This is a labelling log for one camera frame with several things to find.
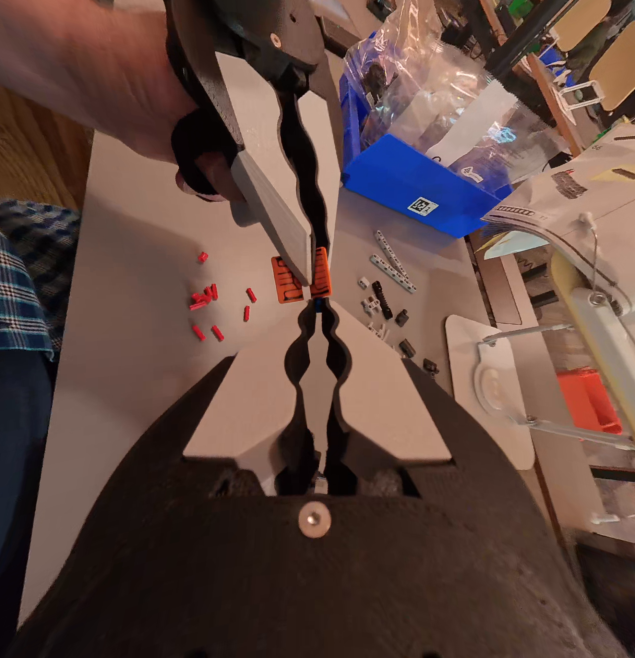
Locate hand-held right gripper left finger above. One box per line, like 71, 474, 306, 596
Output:
182, 302, 319, 497

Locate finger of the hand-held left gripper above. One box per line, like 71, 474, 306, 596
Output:
217, 51, 315, 287
286, 77, 345, 251

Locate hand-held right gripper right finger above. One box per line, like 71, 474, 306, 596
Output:
322, 300, 453, 497

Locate orange striped lego panel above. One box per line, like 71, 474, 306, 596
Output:
270, 247, 333, 304

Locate group of red lego pins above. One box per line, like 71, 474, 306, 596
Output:
189, 251, 257, 342

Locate light grey lego beam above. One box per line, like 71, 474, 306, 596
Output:
375, 230, 412, 282
369, 254, 418, 295

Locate black ribbed lego axle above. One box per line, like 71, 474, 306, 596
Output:
371, 281, 394, 320

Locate open lego instruction booklet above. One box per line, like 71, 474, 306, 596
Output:
479, 121, 635, 314

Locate person's left hand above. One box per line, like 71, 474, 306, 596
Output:
0, 0, 246, 203

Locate blue plastic bin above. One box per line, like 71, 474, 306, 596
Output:
339, 31, 514, 238

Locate clear acrylic holder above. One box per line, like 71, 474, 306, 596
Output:
474, 323, 635, 450

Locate clear plastic bag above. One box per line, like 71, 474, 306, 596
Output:
346, 0, 560, 191

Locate orange plastic box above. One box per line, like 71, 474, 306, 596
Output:
556, 367, 624, 435

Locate person's dark pants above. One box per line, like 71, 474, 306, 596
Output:
0, 350, 58, 643

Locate person's plaid shirt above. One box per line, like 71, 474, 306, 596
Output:
0, 195, 83, 361

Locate beige chair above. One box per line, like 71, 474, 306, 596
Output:
554, 0, 612, 52
587, 21, 635, 113

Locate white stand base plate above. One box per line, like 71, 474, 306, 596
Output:
445, 314, 535, 471

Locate black metal frame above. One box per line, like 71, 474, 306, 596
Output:
484, 0, 586, 78

